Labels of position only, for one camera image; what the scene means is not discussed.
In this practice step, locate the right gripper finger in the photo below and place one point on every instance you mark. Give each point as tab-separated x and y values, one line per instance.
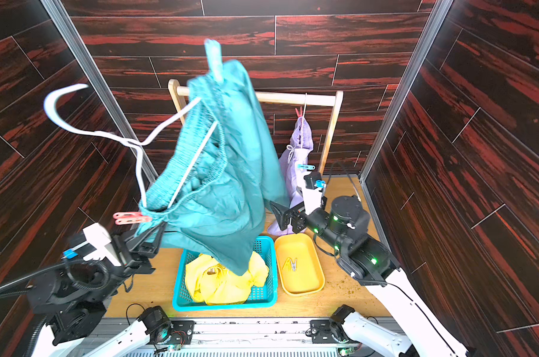
323	203
283	215

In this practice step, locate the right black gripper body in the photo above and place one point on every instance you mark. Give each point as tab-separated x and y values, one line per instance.
297	216

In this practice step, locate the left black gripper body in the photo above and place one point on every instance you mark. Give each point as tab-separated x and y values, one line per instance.
129	268

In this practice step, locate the yellow clothespin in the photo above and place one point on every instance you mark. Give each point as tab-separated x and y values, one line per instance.
286	266

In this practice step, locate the green shorts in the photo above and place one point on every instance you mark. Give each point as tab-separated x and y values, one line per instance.
215	191

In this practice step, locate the blue wire hanger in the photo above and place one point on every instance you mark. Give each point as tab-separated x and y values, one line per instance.
50	108

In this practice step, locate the light blue clothespin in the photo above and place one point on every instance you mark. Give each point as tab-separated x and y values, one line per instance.
215	59

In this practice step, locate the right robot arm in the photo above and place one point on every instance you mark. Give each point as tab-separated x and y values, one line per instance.
371	264

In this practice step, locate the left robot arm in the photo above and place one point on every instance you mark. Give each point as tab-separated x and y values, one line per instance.
70	295

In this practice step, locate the lilac shorts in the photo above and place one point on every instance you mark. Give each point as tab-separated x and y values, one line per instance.
297	152

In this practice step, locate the yellow plastic tray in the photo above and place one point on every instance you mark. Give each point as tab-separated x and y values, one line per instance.
309	276

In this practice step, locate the turquoise plastic basket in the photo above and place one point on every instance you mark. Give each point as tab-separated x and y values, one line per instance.
259	298

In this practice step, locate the wooden clothes rack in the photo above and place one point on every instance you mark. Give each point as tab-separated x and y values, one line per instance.
179	93

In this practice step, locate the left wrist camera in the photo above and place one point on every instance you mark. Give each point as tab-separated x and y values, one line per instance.
95	244

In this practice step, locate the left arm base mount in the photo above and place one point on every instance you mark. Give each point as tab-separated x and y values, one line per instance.
179	332

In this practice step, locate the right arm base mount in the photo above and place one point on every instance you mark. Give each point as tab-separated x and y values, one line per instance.
323	331

